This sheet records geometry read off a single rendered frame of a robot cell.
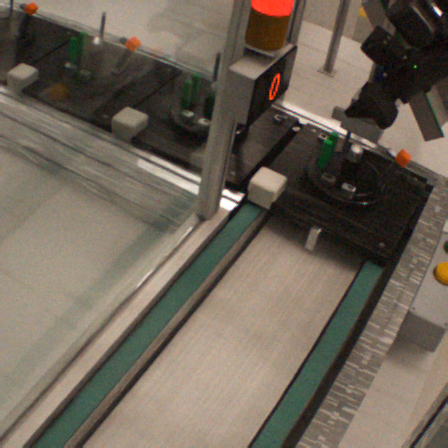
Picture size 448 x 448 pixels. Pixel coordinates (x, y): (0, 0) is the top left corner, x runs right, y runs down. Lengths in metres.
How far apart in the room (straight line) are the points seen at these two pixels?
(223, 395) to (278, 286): 0.22
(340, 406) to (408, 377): 0.21
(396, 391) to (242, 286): 0.28
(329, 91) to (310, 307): 0.71
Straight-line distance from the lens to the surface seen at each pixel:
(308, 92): 1.62
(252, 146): 1.21
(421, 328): 1.06
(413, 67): 1.03
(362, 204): 1.14
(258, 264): 1.09
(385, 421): 1.04
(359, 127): 1.11
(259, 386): 0.95
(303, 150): 1.24
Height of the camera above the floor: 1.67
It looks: 42 degrees down
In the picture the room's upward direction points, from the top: 12 degrees clockwise
